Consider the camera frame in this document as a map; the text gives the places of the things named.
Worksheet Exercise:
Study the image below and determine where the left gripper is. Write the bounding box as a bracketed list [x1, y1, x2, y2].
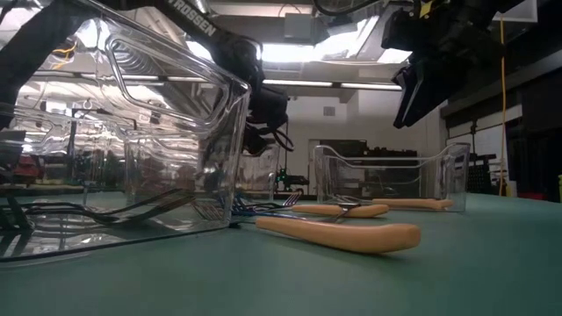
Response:
[243, 83, 295, 155]

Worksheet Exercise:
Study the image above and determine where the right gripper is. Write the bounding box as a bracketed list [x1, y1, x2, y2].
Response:
[392, 0, 523, 128]

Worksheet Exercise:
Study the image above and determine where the clear plastic bin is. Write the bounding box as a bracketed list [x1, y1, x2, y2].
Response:
[312, 141, 472, 214]
[0, 0, 253, 267]
[239, 144, 282, 194]

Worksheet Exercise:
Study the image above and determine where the silver fork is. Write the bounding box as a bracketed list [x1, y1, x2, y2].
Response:
[335, 192, 455, 211]

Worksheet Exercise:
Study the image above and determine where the long ceiling light bar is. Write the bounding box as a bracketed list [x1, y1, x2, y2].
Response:
[261, 78, 403, 92]

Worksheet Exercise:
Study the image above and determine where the black device with green light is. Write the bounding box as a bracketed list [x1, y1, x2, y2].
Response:
[272, 168, 311, 190]

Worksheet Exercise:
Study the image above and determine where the gray ceiling box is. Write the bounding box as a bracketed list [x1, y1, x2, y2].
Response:
[283, 12, 318, 45]

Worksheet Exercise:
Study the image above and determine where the black tripod equipment stand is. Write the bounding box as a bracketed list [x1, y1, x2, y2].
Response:
[467, 116, 498, 195]

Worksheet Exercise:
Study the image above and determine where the red box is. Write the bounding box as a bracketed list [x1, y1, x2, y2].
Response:
[517, 190, 549, 203]

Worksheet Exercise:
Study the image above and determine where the green table mat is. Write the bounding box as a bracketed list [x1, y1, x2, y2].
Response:
[0, 192, 562, 316]

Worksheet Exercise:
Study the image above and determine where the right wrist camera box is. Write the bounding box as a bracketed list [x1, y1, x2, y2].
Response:
[380, 7, 422, 50]

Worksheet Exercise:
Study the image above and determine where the yellow power cable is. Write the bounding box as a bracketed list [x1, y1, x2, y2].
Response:
[498, 17, 508, 198]

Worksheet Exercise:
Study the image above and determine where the wooden-handled fork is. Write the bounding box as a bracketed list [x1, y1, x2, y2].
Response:
[291, 203, 391, 219]
[255, 216, 422, 255]

